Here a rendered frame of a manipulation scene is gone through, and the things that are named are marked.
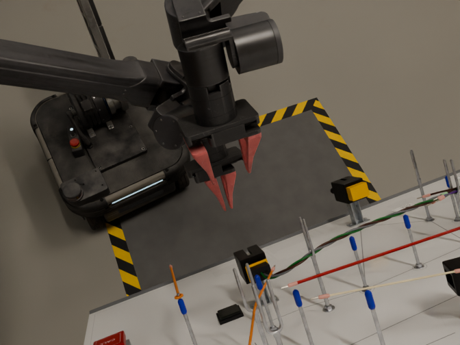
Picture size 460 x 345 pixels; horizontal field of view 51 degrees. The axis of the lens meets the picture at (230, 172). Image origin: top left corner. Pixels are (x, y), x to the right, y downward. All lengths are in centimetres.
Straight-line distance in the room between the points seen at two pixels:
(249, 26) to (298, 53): 206
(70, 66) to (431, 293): 60
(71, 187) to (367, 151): 133
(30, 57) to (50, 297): 147
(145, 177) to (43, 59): 125
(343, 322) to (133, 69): 49
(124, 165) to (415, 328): 152
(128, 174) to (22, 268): 59
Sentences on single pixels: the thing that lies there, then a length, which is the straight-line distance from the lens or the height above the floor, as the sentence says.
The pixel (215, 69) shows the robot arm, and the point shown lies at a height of 144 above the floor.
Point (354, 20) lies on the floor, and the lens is 293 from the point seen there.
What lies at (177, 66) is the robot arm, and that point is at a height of 129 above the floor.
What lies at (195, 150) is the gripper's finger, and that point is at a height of 135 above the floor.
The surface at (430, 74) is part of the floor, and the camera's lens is 276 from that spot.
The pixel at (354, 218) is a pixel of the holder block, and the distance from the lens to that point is 107.
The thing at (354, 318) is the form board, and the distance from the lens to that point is 70.
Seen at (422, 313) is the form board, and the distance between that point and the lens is 68.
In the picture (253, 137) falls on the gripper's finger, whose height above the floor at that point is 136.
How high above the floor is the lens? 189
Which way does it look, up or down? 59 degrees down
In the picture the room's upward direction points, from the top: straight up
